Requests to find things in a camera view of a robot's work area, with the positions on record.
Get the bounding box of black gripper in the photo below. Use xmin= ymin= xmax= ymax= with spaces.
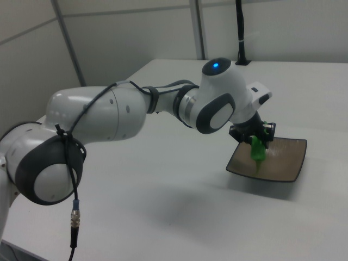
xmin=229 ymin=111 xmax=277 ymax=150

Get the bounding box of green chili pepper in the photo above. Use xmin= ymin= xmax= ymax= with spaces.
xmin=249 ymin=135 xmax=266 ymax=175

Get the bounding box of square brown ceramic plate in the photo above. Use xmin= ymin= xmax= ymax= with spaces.
xmin=225 ymin=136 xmax=308 ymax=183

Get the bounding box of black pole with base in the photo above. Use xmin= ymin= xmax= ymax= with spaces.
xmin=234 ymin=0 xmax=252 ymax=66

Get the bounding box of grey aluminium frame post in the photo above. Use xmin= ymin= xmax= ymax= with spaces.
xmin=188 ymin=0 xmax=207 ymax=61
xmin=50 ymin=0 xmax=87 ymax=88

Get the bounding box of black cable with metal connector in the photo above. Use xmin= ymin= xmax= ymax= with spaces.
xmin=55 ymin=79 xmax=202 ymax=261

